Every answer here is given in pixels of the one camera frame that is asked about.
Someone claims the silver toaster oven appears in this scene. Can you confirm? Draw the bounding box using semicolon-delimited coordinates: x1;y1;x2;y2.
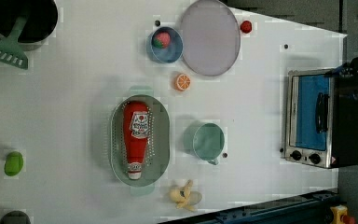
284;69;358;169

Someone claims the black pot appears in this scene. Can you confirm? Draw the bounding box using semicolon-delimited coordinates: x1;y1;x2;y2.
0;0;58;51

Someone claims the blue bowl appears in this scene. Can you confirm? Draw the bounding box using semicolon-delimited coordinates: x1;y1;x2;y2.
146;27;184;63

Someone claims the black cylinder post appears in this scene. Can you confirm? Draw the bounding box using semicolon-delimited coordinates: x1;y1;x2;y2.
0;211;31;224

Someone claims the green metal cup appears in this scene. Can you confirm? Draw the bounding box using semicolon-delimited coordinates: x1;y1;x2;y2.
183;121;226;165

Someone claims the yellow red emergency button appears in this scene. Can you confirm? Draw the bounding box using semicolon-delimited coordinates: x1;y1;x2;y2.
330;205;356;224

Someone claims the blue metal frame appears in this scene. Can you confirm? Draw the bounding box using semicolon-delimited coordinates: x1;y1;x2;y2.
159;190;340;224

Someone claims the green pepper toy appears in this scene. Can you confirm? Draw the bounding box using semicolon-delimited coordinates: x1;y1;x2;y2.
4;151;23;176

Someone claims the orange slice toy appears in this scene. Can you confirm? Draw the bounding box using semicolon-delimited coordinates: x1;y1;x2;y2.
173;74;191;91

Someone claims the red strawberry toy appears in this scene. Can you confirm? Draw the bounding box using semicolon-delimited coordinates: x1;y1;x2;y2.
240;21;253;34

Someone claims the strawberry toy in bowl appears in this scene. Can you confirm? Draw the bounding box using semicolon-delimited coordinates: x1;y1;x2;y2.
152;32;171;49

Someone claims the red ketchup bottle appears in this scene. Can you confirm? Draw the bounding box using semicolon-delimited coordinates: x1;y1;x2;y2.
123;101;149;180

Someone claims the peeled banana toy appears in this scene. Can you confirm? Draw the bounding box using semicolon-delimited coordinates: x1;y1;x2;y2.
169;180;202;212

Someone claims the grey round plate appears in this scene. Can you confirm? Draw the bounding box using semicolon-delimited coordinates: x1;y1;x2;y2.
180;0;241;77

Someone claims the green spatula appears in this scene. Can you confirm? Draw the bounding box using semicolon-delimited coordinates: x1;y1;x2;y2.
0;16;28;70

